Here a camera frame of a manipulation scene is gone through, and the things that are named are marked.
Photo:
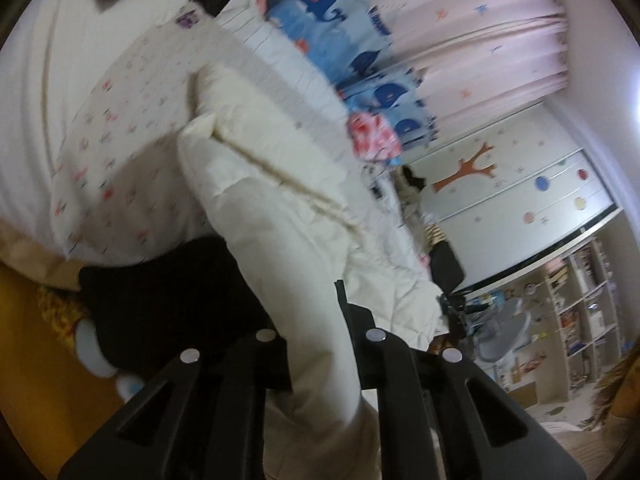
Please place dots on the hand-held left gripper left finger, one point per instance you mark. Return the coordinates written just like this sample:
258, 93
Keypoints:
260, 360

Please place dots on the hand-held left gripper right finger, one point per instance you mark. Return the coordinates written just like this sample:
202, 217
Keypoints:
360, 330

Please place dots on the white quilted blanket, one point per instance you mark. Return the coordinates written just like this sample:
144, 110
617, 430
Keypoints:
280, 240

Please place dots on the grey round chair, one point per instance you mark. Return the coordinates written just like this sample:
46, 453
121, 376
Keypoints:
505, 330

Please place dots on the yellow striped cloth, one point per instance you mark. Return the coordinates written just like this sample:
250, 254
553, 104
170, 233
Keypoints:
434, 234

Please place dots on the beige box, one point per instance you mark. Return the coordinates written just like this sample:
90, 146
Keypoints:
524, 394

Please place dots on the white wardrobe with tree decal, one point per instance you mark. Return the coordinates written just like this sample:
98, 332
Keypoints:
510, 210

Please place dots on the white bookshelf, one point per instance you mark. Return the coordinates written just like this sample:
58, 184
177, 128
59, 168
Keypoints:
575, 310

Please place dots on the brown coat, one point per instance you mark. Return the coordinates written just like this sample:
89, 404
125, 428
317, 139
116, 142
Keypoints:
410, 201

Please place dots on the small black cloth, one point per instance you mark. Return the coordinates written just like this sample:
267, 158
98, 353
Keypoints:
414, 177

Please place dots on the white and blue object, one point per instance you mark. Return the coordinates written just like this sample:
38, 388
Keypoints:
92, 350

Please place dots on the brown fuzzy cloth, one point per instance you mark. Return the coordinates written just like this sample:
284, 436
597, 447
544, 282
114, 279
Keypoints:
617, 390

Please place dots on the pink plastic bag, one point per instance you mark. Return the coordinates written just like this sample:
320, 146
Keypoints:
372, 135

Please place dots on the yellow patterned cloth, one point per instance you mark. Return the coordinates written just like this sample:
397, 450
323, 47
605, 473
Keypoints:
57, 315

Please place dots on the cherry print bed sheet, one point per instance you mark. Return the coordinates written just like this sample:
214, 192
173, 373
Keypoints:
125, 160

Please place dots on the tan bed skirt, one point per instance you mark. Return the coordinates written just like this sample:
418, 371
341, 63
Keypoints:
35, 255

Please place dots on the pink curtain with blue whales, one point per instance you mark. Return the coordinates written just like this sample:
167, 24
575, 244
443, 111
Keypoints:
450, 45

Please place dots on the white striped pillow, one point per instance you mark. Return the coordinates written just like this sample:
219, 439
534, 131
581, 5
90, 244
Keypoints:
265, 45

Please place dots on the white duvet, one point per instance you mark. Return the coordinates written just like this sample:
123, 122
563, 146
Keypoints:
40, 110

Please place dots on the purple glasses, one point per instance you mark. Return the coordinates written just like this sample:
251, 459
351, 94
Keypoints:
186, 19

